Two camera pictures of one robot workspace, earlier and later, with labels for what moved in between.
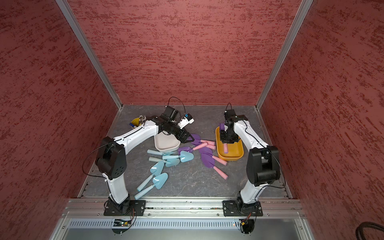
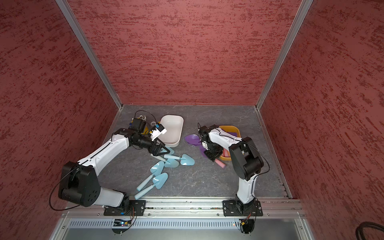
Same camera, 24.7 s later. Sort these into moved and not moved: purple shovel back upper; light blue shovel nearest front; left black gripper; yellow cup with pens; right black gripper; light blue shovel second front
Moved: left black gripper; right black gripper
Not moved: yellow cup with pens; purple shovel back upper; light blue shovel second front; light blue shovel nearest front
